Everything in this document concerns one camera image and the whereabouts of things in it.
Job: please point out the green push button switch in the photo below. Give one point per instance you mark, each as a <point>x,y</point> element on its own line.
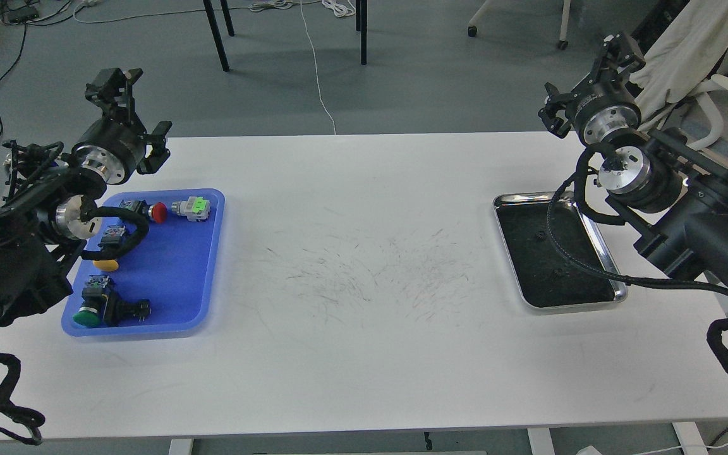
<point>97,308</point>

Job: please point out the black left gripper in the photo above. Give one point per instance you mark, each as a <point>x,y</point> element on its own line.
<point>118,144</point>

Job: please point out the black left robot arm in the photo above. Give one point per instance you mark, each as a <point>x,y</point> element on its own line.
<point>50,218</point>

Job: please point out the green grey industrial switch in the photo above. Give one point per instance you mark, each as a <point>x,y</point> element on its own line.
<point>194,208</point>

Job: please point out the yellow push button switch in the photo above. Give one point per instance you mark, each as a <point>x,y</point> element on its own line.
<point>113,237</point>

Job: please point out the white chair base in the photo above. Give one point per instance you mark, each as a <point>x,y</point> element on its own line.
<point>507,17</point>

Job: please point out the black industrial switch part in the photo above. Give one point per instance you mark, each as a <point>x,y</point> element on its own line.
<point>118,309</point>

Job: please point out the black table leg pair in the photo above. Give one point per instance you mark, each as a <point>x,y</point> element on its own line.
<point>361,8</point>

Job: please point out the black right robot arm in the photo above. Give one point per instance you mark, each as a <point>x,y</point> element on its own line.
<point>674,196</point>

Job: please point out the beige cloth on chair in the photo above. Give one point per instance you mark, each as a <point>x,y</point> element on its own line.
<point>682,57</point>

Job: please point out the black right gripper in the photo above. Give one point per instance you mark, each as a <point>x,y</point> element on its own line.
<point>599,108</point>

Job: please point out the blue plastic tray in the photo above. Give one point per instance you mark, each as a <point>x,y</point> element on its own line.
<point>173,268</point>

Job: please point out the red push button switch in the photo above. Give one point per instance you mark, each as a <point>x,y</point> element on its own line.
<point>155,212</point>

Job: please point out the silver metal tray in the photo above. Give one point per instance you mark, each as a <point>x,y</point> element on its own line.
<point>519,216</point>

